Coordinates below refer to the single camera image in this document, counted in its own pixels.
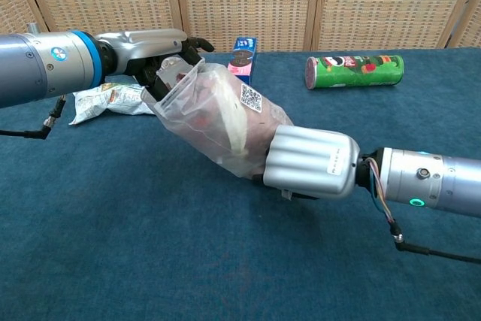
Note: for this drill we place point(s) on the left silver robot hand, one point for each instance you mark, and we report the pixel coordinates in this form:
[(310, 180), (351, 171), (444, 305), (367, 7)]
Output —
[(146, 44)]

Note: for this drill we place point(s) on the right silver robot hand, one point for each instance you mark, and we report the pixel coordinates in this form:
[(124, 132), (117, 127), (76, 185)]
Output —
[(308, 163)]

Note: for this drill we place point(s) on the clear plastic bag with garment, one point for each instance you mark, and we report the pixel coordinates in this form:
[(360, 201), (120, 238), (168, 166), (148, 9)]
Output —
[(259, 137)]

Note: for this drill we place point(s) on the transparent plastic zip bag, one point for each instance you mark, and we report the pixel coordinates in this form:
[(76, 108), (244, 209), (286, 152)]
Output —
[(176, 110)]

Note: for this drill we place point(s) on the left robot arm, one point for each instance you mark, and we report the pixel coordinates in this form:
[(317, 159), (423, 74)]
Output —
[(45, 65)]

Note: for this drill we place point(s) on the crumpled white snack bag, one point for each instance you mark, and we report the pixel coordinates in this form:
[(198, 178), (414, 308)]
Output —
[(109, 101)]

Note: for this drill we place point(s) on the blue Oreo cookie box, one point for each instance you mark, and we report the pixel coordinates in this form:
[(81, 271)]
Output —
[(246, 54)]

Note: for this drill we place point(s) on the green Pringles can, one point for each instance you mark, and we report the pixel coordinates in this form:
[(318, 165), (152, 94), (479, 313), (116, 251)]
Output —
[(357, 73)]

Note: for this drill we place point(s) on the blue carpet table surface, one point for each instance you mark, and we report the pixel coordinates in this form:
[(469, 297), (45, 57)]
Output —
[(150, 223)]

